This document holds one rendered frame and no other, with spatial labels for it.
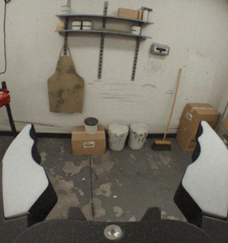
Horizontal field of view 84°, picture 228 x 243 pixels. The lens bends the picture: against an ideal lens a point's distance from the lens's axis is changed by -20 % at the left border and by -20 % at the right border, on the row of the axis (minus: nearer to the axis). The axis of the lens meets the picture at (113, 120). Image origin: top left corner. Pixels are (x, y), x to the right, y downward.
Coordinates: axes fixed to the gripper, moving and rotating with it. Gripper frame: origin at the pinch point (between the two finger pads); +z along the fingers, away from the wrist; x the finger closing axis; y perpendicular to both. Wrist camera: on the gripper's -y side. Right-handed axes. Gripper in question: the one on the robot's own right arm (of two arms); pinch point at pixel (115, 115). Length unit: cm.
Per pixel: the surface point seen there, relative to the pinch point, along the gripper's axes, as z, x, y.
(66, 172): 121, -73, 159
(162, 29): 214, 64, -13
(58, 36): 194, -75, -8
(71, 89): 189, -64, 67
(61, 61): 190, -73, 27
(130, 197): 90, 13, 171
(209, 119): 188, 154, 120
